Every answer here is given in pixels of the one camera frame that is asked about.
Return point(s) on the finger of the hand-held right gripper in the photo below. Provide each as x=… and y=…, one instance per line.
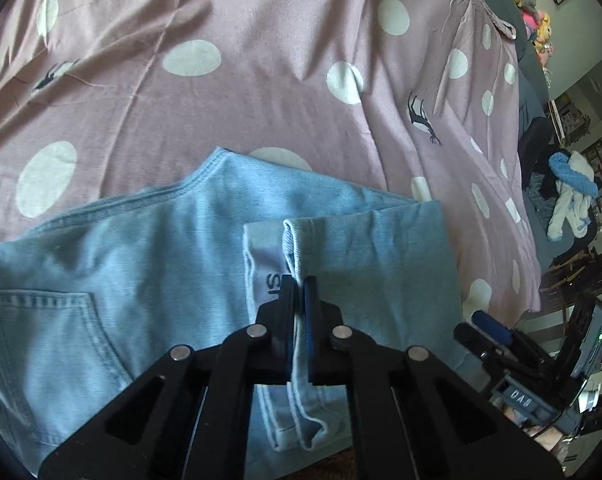
x=473, y=337
x=492, y=327

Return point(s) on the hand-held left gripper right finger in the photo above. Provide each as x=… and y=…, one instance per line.
x=309, y=321

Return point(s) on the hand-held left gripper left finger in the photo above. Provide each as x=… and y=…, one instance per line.
x=280, y=321

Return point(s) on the light blue denim pants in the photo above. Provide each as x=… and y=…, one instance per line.
x=146, y=260

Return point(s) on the brown fluffy rug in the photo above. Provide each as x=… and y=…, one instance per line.
x=331, y=466

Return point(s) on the white and blue plush toy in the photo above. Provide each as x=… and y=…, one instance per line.
x=573, y=185

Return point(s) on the dark garment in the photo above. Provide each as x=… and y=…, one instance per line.
x=541, y=160

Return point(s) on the cluttered wooden shelf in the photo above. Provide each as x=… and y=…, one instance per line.
x=598, y=160

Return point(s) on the grey sofa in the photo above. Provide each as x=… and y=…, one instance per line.
x=531, y=95

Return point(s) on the pink polka dot blanket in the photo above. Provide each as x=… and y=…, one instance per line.
x=261, y=85

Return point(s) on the pile of colourful plush toys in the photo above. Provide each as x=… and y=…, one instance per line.
x=533, y=20

